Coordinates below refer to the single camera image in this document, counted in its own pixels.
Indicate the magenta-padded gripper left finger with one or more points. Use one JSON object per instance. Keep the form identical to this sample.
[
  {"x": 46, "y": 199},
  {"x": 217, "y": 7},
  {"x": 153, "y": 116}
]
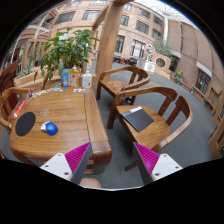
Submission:
[{"x": 58, "y": 164}]

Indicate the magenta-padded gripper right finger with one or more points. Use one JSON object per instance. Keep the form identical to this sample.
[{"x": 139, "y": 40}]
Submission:
[{"x": 165, "y": 165}]

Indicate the blue and white computer mouse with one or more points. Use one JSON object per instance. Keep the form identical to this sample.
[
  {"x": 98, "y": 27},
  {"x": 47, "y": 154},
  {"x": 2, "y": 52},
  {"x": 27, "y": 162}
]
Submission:
[{"x": 50, "y": 128}]

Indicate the black round mouse pad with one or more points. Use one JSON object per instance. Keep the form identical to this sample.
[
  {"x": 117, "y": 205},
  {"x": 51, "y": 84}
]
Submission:
[{"x": 25, "y": 124}]

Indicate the wooden armchair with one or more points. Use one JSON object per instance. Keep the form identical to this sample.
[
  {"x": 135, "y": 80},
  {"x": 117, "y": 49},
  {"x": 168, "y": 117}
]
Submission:
[
  {"x": 156, "y": 133},
  {"x": 6, "y": 96},
  {"x": 115, "y": 86},
  {"x": 45, "y": 81}
]

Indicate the black notebook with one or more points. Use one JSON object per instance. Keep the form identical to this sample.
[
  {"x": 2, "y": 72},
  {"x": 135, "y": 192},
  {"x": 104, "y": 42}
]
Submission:
[{"x": 138, "y": 119}]

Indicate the red shopping bag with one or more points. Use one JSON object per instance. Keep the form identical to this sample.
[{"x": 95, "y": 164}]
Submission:
[{"x": 20, "y": 108}]

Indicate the small white packet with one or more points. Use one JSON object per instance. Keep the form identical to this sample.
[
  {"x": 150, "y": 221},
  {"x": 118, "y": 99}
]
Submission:
[{"x": 78, "y": 90}]

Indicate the blue squeeze tube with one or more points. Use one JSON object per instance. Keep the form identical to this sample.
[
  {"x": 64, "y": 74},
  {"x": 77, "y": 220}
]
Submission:
[{"x": 65, "y": 80}]

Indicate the yellow liquid bottle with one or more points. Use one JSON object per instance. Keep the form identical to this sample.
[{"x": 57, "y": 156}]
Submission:
[{"x": 75, "y": 78}]

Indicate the white pump bottle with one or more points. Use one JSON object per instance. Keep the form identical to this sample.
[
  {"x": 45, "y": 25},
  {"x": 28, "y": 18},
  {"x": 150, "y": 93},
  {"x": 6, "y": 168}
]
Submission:
[{"x": 87, "y": 81}]

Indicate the yellow flower plant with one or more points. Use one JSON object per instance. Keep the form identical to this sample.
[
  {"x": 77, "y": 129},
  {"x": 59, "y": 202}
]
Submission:
[{"x": 179, "y": 77}]

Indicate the dark red wooden lectern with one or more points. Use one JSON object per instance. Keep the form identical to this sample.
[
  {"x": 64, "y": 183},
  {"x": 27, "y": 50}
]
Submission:
[{"x": 8, "y": 78}]

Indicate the white statue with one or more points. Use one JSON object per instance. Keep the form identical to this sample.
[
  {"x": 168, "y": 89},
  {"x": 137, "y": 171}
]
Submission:
[{"x": 150, "y": 52}]

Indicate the green potted plant white pot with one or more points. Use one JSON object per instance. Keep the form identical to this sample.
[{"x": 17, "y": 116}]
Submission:
[{"x": 68, "y": 50}]

